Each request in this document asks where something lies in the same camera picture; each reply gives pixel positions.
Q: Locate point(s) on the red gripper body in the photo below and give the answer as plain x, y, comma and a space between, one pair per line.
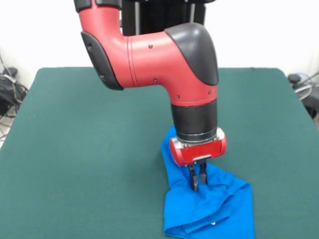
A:
199, 152

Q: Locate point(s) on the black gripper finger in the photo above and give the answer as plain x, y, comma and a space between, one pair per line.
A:
193, 179
204, 174

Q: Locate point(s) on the blue shirt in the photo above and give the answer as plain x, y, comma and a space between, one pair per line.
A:
207, 209

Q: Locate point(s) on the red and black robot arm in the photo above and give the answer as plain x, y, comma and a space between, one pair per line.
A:
154, 59

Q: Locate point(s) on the dark green table cloth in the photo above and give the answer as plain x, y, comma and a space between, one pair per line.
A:
74, 174

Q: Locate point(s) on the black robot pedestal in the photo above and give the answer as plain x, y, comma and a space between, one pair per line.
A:
154, 15

